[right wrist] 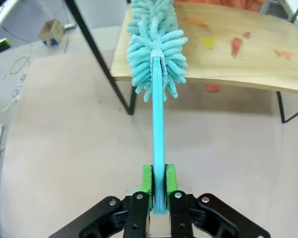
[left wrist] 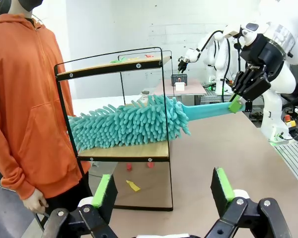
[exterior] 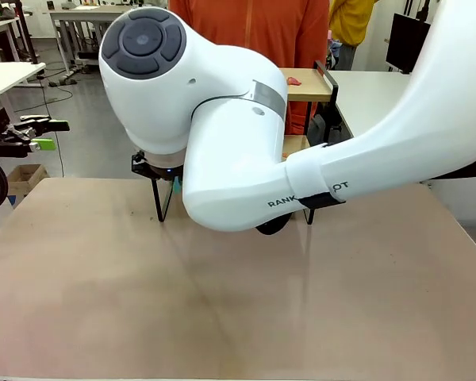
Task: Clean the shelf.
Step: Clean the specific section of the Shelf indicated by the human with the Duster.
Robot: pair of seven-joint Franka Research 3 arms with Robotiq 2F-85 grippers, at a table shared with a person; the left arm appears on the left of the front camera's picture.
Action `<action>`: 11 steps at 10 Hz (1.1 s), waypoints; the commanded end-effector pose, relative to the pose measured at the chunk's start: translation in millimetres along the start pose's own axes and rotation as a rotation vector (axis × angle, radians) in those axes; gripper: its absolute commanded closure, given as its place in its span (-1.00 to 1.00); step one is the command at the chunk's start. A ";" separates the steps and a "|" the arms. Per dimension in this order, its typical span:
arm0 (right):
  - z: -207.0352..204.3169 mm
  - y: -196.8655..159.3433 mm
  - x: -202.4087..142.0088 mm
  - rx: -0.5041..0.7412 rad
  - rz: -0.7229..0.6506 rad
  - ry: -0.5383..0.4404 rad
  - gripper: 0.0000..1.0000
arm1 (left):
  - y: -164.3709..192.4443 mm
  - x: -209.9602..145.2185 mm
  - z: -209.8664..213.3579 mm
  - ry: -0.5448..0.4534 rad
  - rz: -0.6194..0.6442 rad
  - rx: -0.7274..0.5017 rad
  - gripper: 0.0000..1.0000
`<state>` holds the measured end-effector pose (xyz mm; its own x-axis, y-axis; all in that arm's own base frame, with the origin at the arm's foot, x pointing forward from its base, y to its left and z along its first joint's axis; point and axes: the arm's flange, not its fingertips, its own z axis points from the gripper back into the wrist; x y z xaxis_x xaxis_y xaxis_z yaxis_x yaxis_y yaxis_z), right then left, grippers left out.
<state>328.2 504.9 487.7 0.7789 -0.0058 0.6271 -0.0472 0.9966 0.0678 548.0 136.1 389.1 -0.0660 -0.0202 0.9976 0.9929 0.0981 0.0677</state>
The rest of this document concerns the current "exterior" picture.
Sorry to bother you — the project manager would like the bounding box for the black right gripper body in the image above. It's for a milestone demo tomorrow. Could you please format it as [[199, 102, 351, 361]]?
[[142, 163, 184, 184]]

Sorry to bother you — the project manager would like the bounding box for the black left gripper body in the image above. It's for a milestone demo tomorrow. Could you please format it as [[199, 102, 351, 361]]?
[[0, 105, 29, 158]]

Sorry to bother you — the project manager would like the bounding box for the person's left forearm orange sleeve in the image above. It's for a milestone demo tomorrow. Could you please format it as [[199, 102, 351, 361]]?
[[287, 101, 315, 136]]

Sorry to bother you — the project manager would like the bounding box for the black metal wooden two-tier shelf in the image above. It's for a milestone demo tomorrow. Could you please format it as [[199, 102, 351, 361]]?
[[150, 59, 340, 225]]

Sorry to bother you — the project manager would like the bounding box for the cardboard box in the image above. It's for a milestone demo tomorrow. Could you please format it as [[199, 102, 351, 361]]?
[[6, 163, 51, 198]]

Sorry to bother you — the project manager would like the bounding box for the white table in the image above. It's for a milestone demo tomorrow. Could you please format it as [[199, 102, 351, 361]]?
[[327, 70, 413, 140], [0, 62, 48, 106]]

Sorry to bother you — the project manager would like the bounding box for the grey metal workbench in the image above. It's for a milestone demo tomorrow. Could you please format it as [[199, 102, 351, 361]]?
[[48, 2, 138, 77]]

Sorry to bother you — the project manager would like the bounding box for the person in orange hoodie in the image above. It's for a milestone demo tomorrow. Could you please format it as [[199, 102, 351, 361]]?
[[168, 0, 330, 136]]

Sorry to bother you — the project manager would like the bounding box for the person in yellow jacket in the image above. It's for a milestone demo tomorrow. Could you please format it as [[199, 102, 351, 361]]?
[[328, 0, 380, 71]]

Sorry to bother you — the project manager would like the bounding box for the black monitor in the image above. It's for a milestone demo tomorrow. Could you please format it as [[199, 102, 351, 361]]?
[[385, 12, 434, 75]]

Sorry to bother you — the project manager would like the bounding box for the black floor cable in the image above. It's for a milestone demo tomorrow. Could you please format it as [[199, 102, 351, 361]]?
[[38, 66, 79, 102]]

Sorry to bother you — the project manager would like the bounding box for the black metal post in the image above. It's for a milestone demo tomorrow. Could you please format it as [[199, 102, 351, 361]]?
[[13, 0, 40, 65]]

